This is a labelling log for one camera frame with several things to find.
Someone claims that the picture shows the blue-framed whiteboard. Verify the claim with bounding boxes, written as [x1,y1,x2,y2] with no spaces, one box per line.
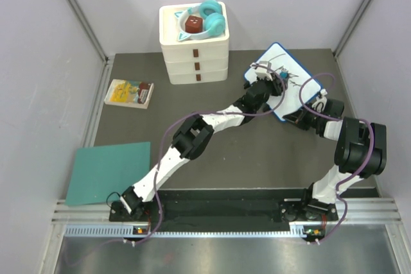
[244,42,323,122]

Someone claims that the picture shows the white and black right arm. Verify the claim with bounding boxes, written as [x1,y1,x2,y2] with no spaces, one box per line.
[284,98,387,220]

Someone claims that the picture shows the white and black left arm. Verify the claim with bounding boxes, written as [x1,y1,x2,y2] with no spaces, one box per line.
[109,72,289,222]

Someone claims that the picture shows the white stacked drawer box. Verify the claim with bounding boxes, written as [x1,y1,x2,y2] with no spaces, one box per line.
[159,1,230,85]

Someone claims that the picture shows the teal cat-ear headphones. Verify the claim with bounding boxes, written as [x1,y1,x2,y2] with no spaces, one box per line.
[174,0,226,42]

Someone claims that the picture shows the dark red cube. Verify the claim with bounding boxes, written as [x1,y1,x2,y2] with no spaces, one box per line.
[184,15,203,33]

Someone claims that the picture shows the yellow illustrated book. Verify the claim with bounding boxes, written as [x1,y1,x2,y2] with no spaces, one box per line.
[104,79,154,109]

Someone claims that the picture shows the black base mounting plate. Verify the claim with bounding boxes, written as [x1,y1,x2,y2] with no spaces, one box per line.
[108,190,340,223]

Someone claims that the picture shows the teal green mat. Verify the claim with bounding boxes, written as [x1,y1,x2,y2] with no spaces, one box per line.
[66,142,151,206]

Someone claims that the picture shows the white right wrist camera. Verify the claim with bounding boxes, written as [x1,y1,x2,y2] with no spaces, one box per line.
[311,89,328,114]

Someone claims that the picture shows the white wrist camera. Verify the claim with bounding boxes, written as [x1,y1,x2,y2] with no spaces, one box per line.
[251,61,273,81]
[311,89,328,114]

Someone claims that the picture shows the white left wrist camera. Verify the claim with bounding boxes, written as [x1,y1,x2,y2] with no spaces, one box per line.
[251,61,273,81]

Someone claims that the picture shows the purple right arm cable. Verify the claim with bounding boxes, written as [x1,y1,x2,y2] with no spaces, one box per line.
[298,72,375,244]

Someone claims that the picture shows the aluminium front rail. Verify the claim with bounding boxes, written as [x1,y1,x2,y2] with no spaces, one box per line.
[51,198,401,225]

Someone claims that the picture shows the perforated cable duct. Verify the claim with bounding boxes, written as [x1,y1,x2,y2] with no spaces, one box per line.
[65,225,325,238]

